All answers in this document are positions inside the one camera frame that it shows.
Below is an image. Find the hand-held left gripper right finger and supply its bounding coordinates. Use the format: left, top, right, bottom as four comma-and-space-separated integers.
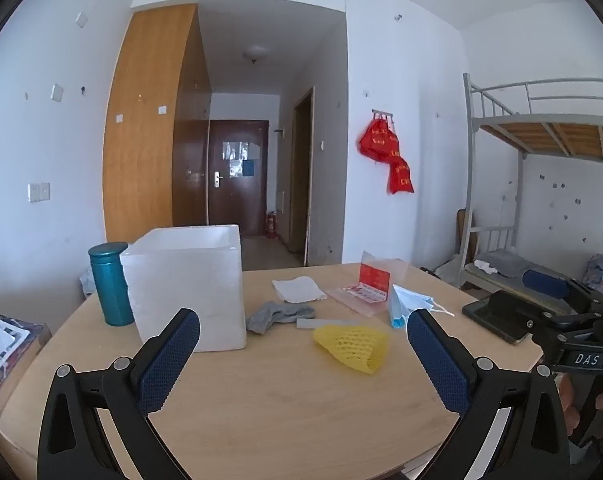
405, 308, 571, 480

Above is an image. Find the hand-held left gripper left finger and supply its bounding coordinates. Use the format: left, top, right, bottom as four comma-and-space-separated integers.
38, 308, 201, 480

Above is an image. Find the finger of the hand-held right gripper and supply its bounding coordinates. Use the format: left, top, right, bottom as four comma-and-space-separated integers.
489, 290, 603, 334
529, 320, 603, 375

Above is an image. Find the white foam box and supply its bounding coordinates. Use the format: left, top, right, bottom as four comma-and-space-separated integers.
120, 224, 247, 353

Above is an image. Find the clear plastic bag red label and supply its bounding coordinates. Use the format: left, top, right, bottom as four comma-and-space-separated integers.
326, 250, 408, 317

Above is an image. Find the person's right hand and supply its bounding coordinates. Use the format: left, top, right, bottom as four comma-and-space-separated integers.
558, 374, 582, 444

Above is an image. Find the black smartphone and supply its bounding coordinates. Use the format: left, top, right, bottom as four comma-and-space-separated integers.
462, 299, 533, 346

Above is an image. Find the blue box on bed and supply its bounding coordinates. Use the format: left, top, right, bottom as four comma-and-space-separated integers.
522, 269, 571, 301

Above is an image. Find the grey bedding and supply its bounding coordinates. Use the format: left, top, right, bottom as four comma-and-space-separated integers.
473, 251, 533, 279

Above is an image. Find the blue face mask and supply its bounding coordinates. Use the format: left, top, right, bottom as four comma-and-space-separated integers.
385, 284, 455, 330

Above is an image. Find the yellow foam fruit net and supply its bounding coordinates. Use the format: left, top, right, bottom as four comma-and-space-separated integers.
312, 323, 389, 375

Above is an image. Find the teal metal canister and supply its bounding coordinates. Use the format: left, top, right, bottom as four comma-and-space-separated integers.
88, 241, 135, 327

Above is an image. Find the grey sock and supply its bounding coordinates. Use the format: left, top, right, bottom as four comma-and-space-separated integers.
246, 301, 316, 335

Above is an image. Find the grey flat strip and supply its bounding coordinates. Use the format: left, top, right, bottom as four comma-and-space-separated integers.
296, 318, 363, 331

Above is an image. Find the white folded cloth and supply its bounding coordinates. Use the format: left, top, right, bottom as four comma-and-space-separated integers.
272, 275, 329, 305

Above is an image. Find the pile of printed papers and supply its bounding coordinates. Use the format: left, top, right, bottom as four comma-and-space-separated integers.
0, 309, 34, 392

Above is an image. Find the red hanging bag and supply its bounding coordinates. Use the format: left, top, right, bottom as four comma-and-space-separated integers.
386, 157, 415, 195
358, 118, 400, 162

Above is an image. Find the grey metal bunk bed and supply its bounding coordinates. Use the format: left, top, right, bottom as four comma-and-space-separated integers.
462, 72, 603, 303

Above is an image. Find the dark brown entrance door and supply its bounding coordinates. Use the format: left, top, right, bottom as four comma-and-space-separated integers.
208, 119, 270, 237

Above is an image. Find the wooden wardrobe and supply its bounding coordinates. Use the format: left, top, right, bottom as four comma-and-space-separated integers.
102, 3, 213, 244

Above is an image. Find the wooden side door frame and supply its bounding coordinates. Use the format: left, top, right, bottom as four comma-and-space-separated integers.
288, 86, 316, 268

